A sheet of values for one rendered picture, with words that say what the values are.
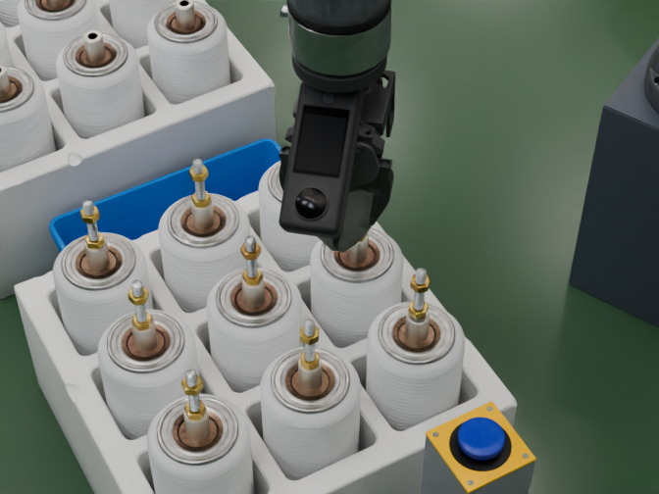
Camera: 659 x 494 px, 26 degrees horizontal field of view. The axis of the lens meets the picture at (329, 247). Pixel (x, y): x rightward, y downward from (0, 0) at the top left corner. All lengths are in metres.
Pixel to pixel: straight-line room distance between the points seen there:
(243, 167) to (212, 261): 0.32
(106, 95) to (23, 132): 0.11
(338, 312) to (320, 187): 0.42
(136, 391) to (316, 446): 0.18
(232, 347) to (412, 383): 0.18
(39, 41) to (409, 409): 0.67
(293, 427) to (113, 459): 0.19
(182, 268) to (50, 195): 0.27
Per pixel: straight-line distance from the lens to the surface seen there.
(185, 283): 1.51
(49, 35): 1.77
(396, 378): 1.38
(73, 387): 1.47
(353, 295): 1.44
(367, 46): 1.03
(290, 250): 1.55
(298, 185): 1.06
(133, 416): 1.43
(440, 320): 1.41
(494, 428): 1.24
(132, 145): 1.71
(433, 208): 1.86
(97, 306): 1.46
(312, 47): 1.03
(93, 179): 1.72
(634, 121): 1.57
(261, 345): 1.41
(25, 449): 1.66
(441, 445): 1.25
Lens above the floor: 1.35
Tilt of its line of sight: 48 degrees down
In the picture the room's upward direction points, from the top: straight up
